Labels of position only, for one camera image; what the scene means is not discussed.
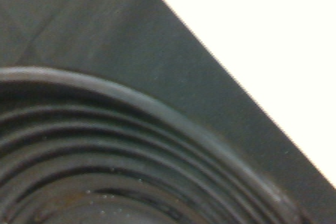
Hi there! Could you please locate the black ribbed bowl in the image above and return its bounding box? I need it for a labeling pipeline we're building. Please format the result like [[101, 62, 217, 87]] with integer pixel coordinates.
[[0, 67, 305, 224]]

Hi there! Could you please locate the white two-tier lazy Susan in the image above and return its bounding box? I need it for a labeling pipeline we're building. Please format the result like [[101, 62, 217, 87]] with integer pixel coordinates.
[[0, 0, 336, 224]]

